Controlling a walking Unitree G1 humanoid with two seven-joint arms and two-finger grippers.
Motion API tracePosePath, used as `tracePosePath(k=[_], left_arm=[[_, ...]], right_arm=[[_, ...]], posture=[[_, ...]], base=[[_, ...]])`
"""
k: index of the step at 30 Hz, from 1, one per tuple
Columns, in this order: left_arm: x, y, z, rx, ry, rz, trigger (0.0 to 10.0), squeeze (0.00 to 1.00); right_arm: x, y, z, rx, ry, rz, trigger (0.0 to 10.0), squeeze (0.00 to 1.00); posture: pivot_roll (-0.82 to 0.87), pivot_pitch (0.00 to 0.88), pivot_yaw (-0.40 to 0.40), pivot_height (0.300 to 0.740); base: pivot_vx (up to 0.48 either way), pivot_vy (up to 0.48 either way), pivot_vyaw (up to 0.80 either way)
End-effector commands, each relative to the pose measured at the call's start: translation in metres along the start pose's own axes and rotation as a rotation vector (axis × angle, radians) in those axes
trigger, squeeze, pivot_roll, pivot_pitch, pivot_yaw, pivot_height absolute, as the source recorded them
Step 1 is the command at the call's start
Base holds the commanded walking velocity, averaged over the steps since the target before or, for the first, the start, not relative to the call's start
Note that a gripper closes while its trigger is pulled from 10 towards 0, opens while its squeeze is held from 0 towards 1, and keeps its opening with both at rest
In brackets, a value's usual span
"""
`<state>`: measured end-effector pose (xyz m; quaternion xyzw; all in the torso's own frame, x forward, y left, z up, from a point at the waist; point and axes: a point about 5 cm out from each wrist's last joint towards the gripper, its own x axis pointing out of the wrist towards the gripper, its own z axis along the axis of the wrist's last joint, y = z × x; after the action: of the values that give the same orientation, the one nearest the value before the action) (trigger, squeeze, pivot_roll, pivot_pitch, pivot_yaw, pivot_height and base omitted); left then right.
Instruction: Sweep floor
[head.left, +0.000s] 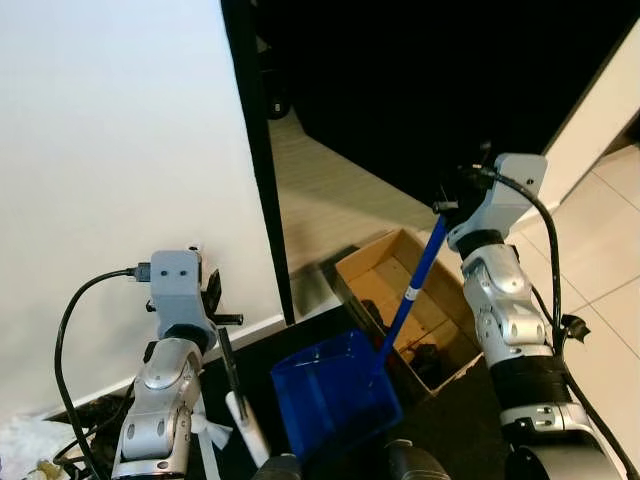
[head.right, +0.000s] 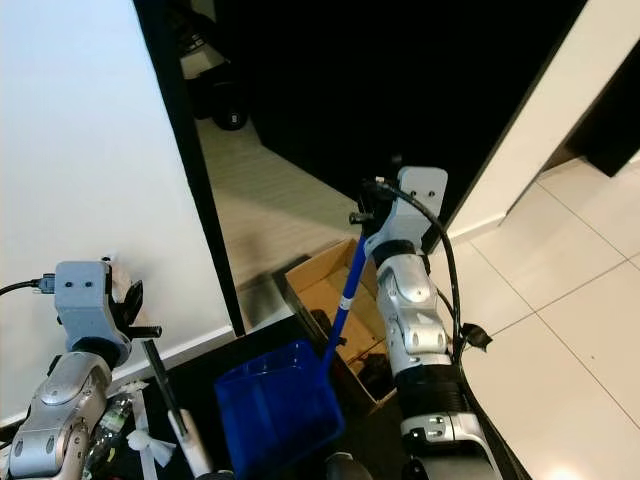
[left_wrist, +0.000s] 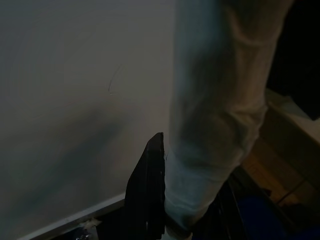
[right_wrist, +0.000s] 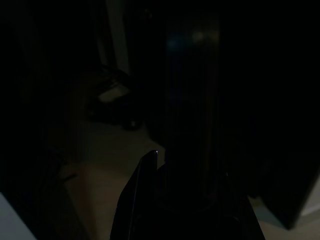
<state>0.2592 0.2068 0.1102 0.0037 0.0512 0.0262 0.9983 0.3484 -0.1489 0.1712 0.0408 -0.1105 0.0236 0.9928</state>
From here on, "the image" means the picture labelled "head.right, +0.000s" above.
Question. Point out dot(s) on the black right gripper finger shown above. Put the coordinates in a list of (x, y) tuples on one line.
[(360, 217)]

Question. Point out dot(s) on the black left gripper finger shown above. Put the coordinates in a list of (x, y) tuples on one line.
[(145, 330)]

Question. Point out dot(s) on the black and white hand brush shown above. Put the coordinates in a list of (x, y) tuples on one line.
[(170, 400)]

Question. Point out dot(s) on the blue plastic dustpan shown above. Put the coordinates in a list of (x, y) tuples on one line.
[(275, 410)]

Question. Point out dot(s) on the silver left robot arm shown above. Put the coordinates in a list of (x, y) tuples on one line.
[(60, 420)]

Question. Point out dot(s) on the brown cardboard box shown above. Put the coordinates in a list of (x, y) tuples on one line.
[(320, 300)]

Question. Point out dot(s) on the clear plastic bottle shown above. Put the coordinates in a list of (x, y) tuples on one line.
[(110, 430)]

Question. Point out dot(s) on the white plastic scrap with loop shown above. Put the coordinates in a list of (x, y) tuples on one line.
[(150, 445)]

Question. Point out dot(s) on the large black cabinet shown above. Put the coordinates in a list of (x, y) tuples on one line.
[(390, 80)]

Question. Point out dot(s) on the grey left robot leg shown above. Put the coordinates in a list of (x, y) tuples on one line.
[(218, 476)]

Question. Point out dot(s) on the grey robot leg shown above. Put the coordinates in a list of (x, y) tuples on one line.
[(218, 476), (350, 468)]

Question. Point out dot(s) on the black office chair base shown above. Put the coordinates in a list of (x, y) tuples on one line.
[(210, 80)]

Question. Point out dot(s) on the low dark furniture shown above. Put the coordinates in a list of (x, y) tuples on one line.
[(600, 120)]

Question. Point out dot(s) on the grey right robot leg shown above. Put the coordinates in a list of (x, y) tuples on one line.
[(350, 468)]

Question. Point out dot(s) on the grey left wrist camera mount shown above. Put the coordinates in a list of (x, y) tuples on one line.
[(85, 300)]

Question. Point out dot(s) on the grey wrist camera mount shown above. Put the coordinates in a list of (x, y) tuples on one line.
[(420, 200), (85, 300)]

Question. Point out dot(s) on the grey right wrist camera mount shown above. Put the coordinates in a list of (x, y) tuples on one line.
[(420, 200)]

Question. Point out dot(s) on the black door frame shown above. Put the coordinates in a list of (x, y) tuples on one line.
[(190, 150)]

